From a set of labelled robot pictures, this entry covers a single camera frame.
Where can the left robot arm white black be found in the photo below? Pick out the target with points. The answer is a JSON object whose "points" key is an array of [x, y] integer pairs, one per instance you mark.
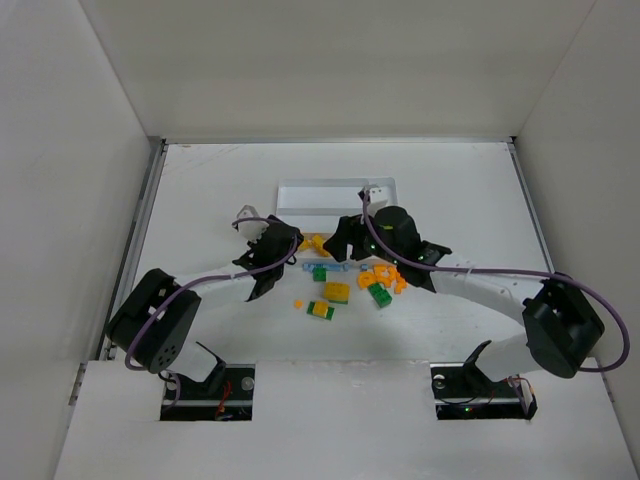
{"points": [[154, 321]]}

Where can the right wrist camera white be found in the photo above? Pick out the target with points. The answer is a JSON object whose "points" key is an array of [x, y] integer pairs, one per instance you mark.
{"points": [[375, 196]]}

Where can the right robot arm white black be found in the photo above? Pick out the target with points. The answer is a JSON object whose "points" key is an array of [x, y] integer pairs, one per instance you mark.
{"points": [[560, 328]]}

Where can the yellow lego brick with face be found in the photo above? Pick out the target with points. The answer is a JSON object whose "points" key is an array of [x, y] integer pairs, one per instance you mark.
{"points": [[320, 309]]}

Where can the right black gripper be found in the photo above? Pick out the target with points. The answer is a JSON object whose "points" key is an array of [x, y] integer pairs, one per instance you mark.
{"points": [[353, 240]]}

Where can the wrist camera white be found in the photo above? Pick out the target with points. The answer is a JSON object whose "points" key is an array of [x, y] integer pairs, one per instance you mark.
{"points": [[249, 223], [375, 196]]}

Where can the green 2x4 lego brick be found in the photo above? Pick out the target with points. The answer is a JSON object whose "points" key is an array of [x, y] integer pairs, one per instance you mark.
{"points": [[380, 295]]}

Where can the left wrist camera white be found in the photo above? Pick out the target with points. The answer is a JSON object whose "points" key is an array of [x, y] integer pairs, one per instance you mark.
{"points": [[249, 223]]}

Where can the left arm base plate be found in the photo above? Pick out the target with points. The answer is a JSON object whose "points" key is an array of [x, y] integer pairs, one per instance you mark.
{"points": [[231, 399]]}

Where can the large yellow arch lego brick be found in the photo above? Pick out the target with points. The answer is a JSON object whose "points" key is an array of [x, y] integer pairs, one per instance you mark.
{"points": [[315, 245]]}

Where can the white divided plastic tray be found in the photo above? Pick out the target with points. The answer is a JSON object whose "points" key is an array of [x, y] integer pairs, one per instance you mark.
{"points": [[315, 205]]}

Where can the green L-shaped lego brick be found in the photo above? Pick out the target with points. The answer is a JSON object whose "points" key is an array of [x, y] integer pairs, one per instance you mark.
{"points": [[319, 274]]}

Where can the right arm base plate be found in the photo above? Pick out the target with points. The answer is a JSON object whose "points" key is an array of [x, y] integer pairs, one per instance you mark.
{"points": [[463, 393]]}

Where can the light blue lego row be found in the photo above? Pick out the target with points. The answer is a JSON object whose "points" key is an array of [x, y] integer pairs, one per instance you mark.
{"points": [[334, 267]]}

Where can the orange lego pieces cluster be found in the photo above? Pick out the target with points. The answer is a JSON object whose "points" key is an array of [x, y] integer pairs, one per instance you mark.
{"points": [[389, 277]]}

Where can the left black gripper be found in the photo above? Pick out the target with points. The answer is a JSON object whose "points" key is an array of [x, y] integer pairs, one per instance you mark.
{"points": [[282, 239]]}

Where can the yellow 2x3 lego brick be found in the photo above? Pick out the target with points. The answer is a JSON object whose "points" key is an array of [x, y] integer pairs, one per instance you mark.
{"points": [[336, 292]]}

